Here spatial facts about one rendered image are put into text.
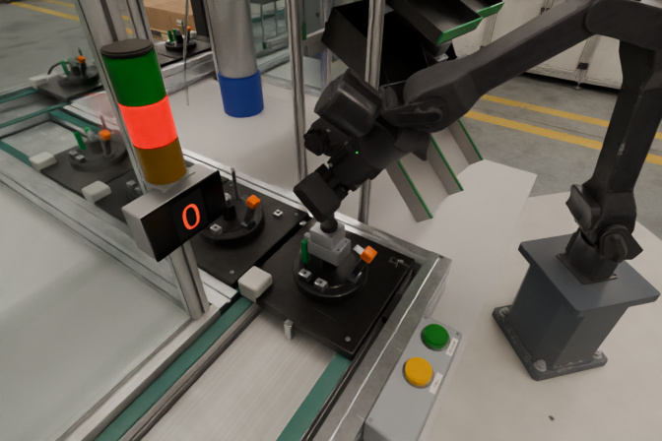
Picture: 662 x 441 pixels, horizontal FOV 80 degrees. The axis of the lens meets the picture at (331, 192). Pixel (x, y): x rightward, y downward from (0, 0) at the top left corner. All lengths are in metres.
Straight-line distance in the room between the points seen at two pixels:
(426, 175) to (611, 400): 0.51
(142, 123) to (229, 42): 1.02
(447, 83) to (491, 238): 0.65
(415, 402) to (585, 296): 0.30
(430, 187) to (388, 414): 0.48
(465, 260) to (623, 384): 0.35
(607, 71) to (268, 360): 4.31
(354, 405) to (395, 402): 0.06
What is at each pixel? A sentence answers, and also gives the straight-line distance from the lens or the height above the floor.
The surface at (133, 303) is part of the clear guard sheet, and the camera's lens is 0.64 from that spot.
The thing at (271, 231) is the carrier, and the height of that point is 0.97.
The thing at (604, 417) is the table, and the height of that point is 0.86.
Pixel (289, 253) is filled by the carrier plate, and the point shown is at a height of 0.97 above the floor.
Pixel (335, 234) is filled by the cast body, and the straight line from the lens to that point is 0.66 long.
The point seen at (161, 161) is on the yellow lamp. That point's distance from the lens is 0.49.
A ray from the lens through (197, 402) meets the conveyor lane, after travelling 0.71.
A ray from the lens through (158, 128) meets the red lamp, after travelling 0.47.
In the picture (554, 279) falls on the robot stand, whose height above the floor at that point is 1.06.
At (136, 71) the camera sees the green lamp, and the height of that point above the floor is 1.40.
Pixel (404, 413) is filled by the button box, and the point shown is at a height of 0.96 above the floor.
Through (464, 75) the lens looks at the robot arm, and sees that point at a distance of 0.47.
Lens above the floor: 1.54
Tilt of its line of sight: 37 degrees down
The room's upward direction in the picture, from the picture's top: straight up
